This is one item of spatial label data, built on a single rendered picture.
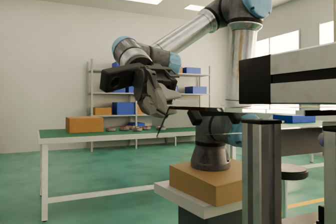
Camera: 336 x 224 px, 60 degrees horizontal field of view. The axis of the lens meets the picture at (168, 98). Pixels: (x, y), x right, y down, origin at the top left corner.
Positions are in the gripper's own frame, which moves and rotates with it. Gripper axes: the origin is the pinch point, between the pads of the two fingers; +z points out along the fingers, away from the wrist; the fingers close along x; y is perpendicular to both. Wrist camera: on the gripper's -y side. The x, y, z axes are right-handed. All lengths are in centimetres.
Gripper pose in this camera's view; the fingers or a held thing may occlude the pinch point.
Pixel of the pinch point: (160, 111)
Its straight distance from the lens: 54.5
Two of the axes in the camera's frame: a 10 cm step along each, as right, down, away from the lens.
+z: 3.8, 4.8, -7.9
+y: 9.0, 0.2, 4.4
